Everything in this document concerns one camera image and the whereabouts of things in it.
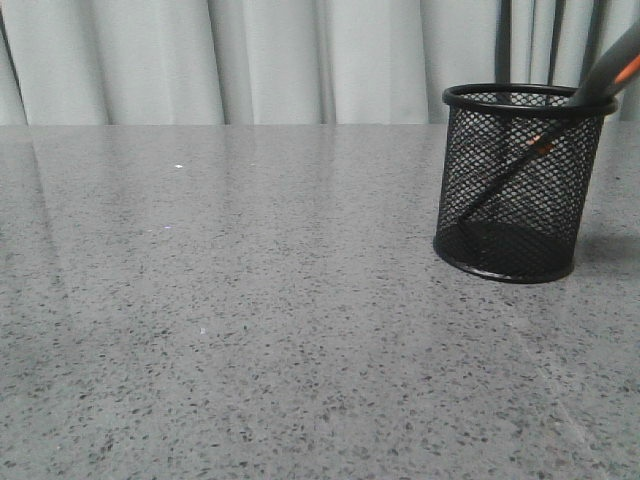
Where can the black mesh pen bucket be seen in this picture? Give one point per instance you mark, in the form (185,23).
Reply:
(527,232)

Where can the grey and orange scissors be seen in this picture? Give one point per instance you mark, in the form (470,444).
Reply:
(611,73)

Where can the light grey curtain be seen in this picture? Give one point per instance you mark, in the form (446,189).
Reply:
(284,62)

